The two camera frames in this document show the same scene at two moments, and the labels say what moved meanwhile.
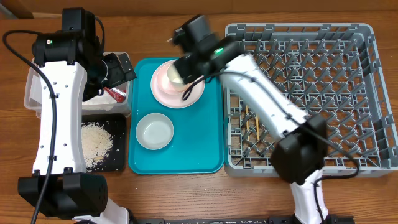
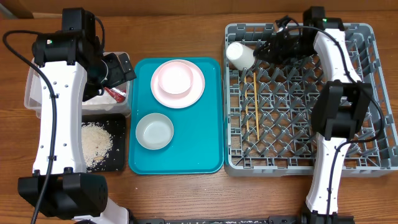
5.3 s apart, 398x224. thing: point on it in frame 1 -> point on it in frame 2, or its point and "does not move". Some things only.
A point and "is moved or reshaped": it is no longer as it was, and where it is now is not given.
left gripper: [119, 75] does not move
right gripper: [188, 68] -> [277, 56]
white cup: [173, 74] is moved or reshaped
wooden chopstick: [247, 125] does not move
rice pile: [96, 142] does not move
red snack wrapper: [118, 96] does not move
